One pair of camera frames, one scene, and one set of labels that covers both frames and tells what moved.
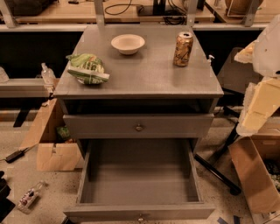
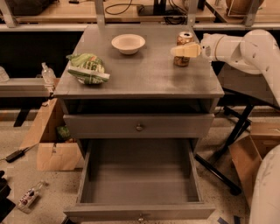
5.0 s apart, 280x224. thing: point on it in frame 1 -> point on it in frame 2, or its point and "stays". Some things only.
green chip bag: x=87 y=68 stays
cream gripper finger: x=262 y=100 -> x=213 y=47
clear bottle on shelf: x=48 y=75 stays
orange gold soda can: x=182 y=52 stays
